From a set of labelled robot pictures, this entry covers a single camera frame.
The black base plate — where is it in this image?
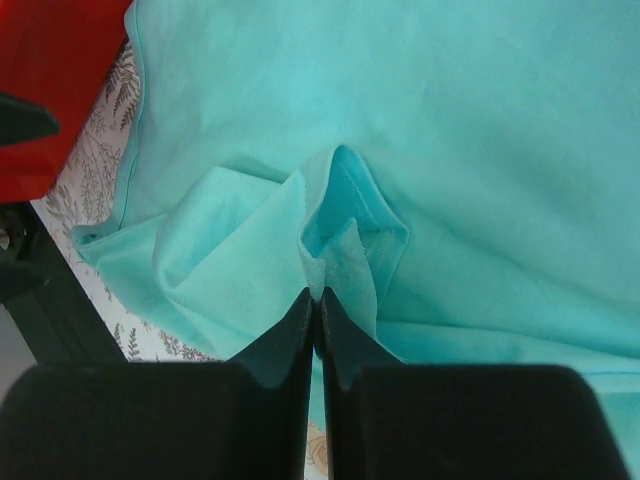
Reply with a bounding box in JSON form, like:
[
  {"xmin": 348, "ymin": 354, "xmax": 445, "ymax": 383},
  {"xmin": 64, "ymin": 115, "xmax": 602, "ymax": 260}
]
[{"xmin": 1, "ymin": 202, "xmax": 126, "ymax": 364}]

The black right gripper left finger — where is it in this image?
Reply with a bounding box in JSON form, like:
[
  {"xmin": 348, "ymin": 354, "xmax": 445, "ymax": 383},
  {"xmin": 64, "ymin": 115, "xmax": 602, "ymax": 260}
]
[{"xmin": 1, "ymin": 290, "xmax": 313, "ymax": 479}]

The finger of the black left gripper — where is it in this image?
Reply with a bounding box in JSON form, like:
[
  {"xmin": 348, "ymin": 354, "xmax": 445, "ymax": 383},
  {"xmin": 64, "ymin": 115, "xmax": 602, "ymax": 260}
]
[{"xmin": 0, "ymin": 93, "xmax": 60, "ymax": 147}]

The red plastic tray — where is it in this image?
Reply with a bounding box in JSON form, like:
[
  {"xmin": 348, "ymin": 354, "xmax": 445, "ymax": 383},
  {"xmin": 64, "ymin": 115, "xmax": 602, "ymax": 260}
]
[{"xmin": 1, "ymin": 1, "xmax": 129, "ymax": 203}]

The floral tablecloth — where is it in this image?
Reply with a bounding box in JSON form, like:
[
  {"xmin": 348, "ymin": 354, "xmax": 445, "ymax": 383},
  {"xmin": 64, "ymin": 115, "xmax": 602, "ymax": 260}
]
[{"xmin": 35, "ymin": 41, "xmax": 253, "ymax": 361}]

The teal t shirt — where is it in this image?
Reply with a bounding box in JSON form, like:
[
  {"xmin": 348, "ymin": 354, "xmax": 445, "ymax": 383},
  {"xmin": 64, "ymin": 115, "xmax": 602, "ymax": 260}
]
[{"xmin": 73, "ymin": 1, "xmax": 639, "ymax": 456}]

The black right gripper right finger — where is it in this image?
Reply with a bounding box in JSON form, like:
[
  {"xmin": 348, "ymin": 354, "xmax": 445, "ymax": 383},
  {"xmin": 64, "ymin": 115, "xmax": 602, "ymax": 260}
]
[{"xmin": 319, "ymin": 289, "xmax": 629, "ymax": 479}]

